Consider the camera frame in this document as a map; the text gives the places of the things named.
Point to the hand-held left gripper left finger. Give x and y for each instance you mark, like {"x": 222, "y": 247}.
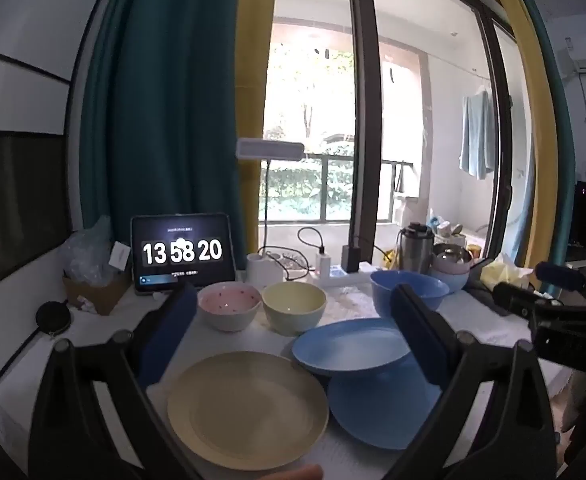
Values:
{"x": 170, "y": 325}

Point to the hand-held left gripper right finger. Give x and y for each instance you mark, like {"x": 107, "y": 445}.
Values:
{"x": 418, "y": 330}

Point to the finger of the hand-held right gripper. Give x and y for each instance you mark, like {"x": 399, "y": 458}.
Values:
{"x": 515, "y": 299}
{"x": 560, "y": 276}

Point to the large blue bowl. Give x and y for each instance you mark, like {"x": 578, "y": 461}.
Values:
{"x": 383, "y": 290}

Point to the pink dotted bowl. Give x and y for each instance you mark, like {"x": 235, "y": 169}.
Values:
{"x": 228, "y": 305}

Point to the blue plate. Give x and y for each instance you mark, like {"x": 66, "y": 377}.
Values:
{"x": 378, "y": 410}
{"x": 348, "y": 347}

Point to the beige plate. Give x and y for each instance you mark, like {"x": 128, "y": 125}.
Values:
{"x": 248, "y": 410}

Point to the pale yellow bowl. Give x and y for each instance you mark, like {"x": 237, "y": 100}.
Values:
{"x": 293, "y": 310}

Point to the person's left hand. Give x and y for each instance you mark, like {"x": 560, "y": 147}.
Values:
{"x": 293, "y": 473}

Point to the white textured tablecloth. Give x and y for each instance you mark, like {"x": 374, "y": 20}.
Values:
{"x": 483, "y": 330}

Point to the light blue bowl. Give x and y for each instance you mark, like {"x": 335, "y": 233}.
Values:
{"x": 455, "y": 282}

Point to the tablet with clock display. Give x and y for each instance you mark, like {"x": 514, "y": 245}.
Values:
{"x": 183, "y": 252}

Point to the stainless steel thermos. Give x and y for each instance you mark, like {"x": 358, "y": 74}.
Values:
{"x": 415, "y": 252}

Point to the steel bowl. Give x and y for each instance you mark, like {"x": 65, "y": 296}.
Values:
{"x": 453, "y": 252}

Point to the yellow wrapper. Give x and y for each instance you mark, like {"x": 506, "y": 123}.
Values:
{"x": 387, "y": 257}

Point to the small white box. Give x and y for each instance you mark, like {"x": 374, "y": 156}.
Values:
{"x": 119, "y": 256}

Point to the white power strip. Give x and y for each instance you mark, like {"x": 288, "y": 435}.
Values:
{"x": 343, "y": 276}

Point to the black charger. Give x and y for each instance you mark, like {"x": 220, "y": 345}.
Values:
{"x": 351, "y": 259}

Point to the clear plastic bag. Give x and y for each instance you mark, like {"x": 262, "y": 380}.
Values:
{"x": 88, "y": 255}

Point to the white charger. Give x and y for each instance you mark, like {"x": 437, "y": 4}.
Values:
{"x": 323, "y": 264}

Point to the teal curtain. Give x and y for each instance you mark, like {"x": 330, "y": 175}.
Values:
{"x": 563, "y": 160}
{"x": 163, "y": 85}

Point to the black round object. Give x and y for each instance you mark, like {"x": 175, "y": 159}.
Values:
{"x": 53, "y": 317}

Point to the clear glass dish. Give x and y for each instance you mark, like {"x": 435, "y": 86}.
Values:
{"x": 293, "y": 262}

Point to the light blue hanging towel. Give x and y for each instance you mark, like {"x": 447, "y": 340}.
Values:
{"x": 477, "y": 135}

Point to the balcony railing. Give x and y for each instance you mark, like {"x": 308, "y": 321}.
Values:
{"x": 323, "y": 187}

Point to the yellow curtain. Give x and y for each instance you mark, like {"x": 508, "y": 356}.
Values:
{"x": 533, "y": 85}
{"x": 255, "y": 60}

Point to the white desk lamp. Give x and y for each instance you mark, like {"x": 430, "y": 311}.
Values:
{"x": 270, "y": 149}

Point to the dark sliding door frame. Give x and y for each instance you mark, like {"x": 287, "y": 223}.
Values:
{"x": 365, "y": 110}

